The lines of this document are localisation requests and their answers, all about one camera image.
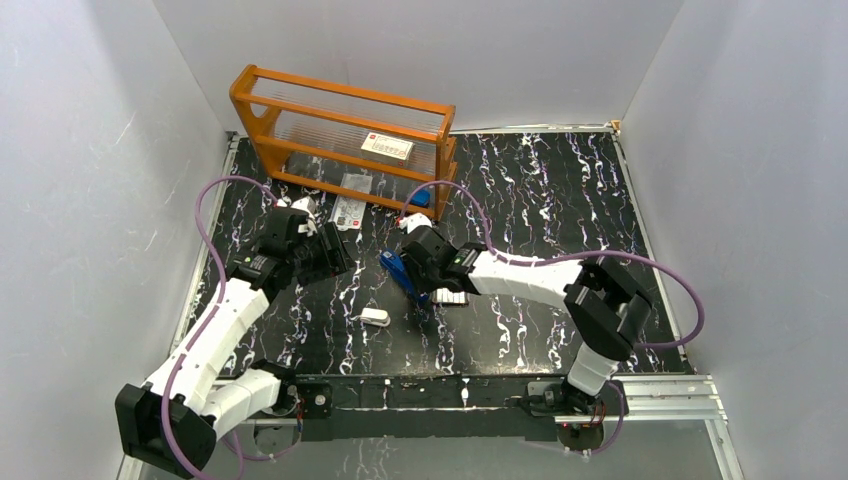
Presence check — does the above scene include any staple box tray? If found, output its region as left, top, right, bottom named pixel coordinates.
left=430, top=288, right=469, bottom=307

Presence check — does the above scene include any blue stapler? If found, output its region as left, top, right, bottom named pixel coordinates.
left=379, top=249, right=429, bottom=306

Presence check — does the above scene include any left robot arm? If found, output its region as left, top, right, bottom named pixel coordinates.
left=115, top=197, right=353, bottom=479

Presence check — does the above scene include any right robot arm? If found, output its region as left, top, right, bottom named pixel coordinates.
left=399, top=214, right=653, bottom=416

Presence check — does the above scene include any clear plastic label packet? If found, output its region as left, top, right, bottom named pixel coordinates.
left=331, top=173, right=373, bottom=231

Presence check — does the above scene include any small blue cube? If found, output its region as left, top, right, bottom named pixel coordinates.
left=410, top=189, right=431, bottom=208

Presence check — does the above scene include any orange wooden shelf rack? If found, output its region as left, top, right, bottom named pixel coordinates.
left=229, top=64, right=458, bottom=220

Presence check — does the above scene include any white staple box on shelf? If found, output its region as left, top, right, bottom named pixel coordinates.
left=360, top=132, right=414, bottom=167

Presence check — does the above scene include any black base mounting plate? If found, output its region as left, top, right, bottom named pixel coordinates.
left=235, top=374, right=627, bottom=445

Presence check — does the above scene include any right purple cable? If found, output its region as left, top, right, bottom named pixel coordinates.
left=397, top=180, right=706, bottom=458

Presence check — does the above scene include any aluminium frame rail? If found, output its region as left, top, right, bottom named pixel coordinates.
left=132, top=376, right=730, bottom=425

